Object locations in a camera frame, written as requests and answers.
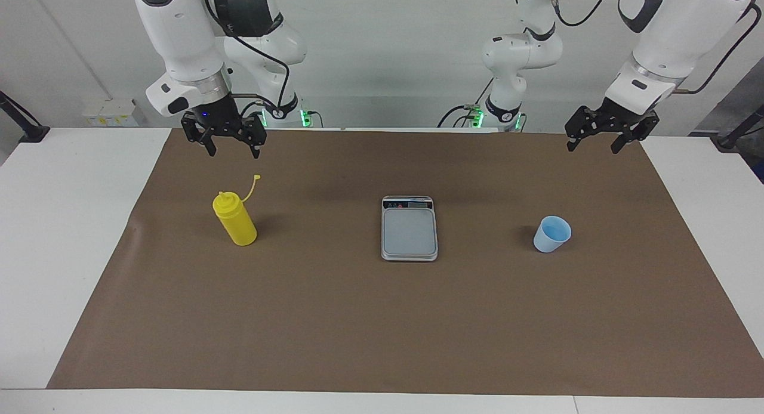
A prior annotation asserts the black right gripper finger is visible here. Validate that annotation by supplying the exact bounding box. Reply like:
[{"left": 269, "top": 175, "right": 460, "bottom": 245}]
[
  {"left": 236, "top": 115, "right": 267, "bottom": 159},
  {"left": 181, "top": 113, "right": 217, "bottom": 157}
]

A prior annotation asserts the white wall power socket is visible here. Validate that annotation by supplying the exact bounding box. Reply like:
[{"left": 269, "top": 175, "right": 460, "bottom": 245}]
[{"left": 82, "top": 100, "right": 138, "bottom": 127}]

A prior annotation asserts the black clamp stand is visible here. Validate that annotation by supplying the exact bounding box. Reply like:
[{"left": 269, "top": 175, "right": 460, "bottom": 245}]
[
  {"left": 710, "top": 104, "right": 764, "bottom": 150},
  {"left": 0, "top": 91, "right": 50, "bottom": 143}
]

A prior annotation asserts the black arm base cable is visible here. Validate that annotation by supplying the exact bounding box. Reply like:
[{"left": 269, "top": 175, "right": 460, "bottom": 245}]
[{"left": 438, "top": 77, "right": 496, "bottom": 128}]

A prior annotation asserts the thin black looped cable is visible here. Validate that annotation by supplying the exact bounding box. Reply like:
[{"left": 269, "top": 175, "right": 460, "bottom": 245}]
[{"left": 515, "top": 0, "right": 615, "bottom": 28}]

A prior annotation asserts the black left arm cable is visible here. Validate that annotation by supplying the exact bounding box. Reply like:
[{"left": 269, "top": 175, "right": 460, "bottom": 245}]
[{"left": 674, "top": 5, "right": 764, "bottom": 96}]

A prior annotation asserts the white wall cable duct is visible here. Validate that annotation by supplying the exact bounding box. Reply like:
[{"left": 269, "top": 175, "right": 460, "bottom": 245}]
[{"left": 27, "top": 0, "right": 114, "bottom": 101}]

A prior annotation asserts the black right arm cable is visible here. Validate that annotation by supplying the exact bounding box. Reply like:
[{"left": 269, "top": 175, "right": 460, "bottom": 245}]
[{"left": 204, "top": 0, "right": 291, "bottom": 119}]

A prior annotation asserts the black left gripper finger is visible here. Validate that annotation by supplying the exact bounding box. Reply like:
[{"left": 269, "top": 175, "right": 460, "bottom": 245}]
[
  {"left": 611, "top": 113, "right": 660, "bottom": 155},
  {"left": 565, "top": 107, "right": 605, "bottom": 152}
]

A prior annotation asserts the silver digital kitchen scale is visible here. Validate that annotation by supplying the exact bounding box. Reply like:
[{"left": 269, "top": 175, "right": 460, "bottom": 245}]
[{"left": 381, "top": 196, "right": 438, "bottom": 262}]

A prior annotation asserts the yellow squeeze bottle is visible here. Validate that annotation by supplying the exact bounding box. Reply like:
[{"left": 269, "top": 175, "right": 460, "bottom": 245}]
[{"left": 212, "top": 174, "right": 261, "bottom": 247}]

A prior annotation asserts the light blue plastic cup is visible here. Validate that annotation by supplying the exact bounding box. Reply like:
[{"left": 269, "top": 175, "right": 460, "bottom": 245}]
[{"left": 533, "top": 215, "right": 572, "bottom": 254}]

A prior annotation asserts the brown paper table mat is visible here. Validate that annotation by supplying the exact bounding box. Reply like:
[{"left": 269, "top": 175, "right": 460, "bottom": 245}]
[{"left": 47, "top": 128, "right": 764, "bottom": 398}]

